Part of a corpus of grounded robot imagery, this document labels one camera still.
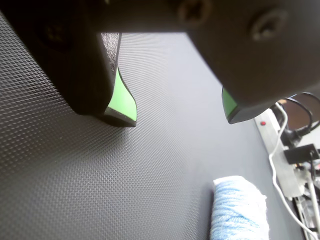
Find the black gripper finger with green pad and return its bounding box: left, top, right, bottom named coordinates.
left=174, top=0, right=320, bottom=125
left=0, top=0, right=139, bottom=128

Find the light blue yarn block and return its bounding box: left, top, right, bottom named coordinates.
left=209, top=174, right=271, bottom=240

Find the white power strip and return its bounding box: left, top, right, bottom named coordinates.
left=253, top=106, right=306, bottom=201

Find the dark grey textured mat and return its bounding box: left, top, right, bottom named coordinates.
left=0, top=9, right=307, bottom=240

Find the black looped cable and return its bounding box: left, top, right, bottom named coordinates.
left=284, top=92, right=320, bottom=139

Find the thin white cable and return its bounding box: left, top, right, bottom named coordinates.
left=268, top=101, right=319, bottom=240

